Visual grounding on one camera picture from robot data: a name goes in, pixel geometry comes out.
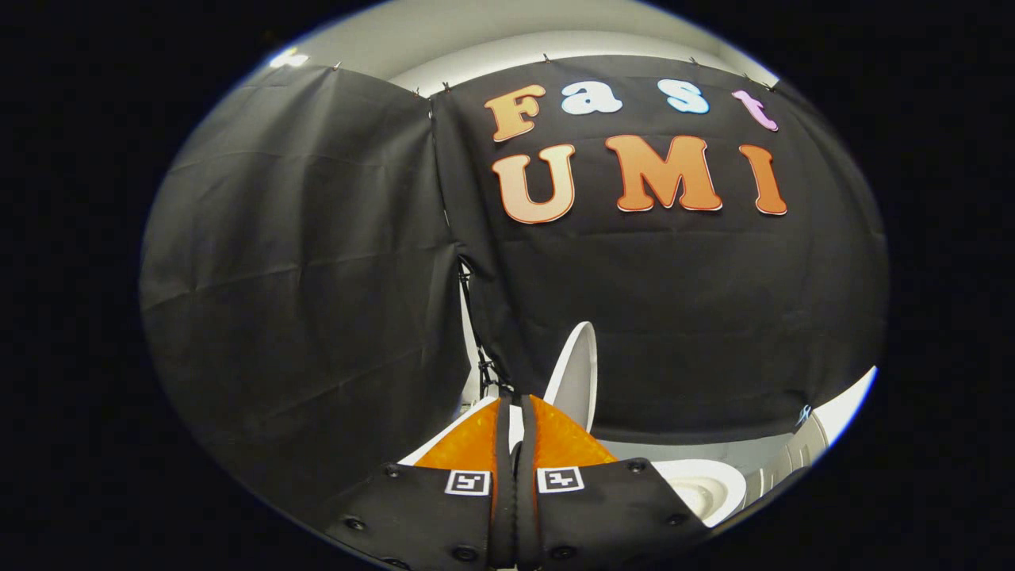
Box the black backdrop cloth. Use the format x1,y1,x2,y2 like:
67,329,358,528
140,54,889,524

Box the white drawer cabinet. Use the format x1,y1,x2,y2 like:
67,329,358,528
745,365,879,508

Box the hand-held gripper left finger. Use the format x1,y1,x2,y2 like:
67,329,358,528
325,394,512,568

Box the white toilet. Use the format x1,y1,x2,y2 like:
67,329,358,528
396,395,748,528

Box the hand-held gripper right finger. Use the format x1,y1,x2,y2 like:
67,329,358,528
515,394,711,568

